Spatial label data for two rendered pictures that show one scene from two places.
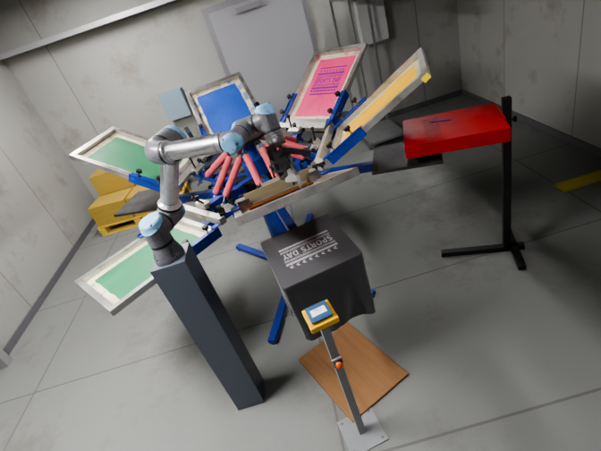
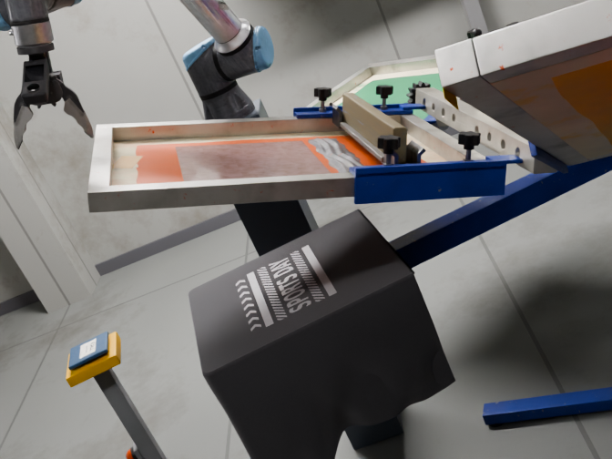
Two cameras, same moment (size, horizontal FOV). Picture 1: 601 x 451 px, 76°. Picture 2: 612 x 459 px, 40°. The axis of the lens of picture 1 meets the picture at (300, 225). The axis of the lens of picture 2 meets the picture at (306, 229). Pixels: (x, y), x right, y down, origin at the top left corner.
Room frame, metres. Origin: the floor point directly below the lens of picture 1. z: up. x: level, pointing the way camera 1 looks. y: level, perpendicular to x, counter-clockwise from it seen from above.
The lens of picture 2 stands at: (2.01, -1.72, 1.76)
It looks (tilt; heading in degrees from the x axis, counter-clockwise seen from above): 22 degrees down; 96
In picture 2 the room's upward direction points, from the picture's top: 25 degrees counter-clockwise
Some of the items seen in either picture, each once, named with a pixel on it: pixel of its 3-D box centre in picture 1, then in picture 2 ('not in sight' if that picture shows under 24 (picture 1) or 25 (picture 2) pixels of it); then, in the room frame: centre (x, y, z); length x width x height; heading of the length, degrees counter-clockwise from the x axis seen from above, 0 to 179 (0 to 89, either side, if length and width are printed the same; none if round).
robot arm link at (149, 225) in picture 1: (155, 229); (209, 65); (1.72, 0.67, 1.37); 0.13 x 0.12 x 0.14; 155
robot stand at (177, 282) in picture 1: (215, 335); (310, 284); (1.71, 0.67, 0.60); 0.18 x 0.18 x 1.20; 87
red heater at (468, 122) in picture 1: (451, 130); not in sight; (2.34, -1.15, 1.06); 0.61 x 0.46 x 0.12; 69
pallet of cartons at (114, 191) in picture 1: (136, 190); not in sight; (5.31, 2.02, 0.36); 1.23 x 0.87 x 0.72; 87
